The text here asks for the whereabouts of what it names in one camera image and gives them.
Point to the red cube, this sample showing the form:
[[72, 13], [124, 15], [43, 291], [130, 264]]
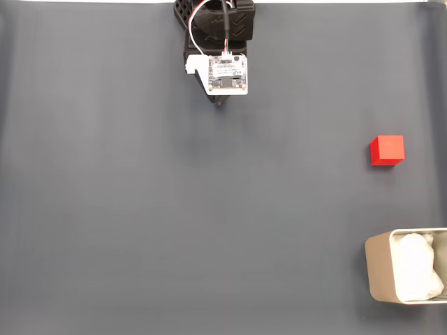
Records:
[[389, 148]]

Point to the beige metal box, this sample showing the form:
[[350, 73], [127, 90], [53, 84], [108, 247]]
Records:
[[379, 268]]

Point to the grey table mat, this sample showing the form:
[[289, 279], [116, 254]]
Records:
[[139, 192]]

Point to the white crumpled tissue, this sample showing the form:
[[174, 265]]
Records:
[[415, 268]]

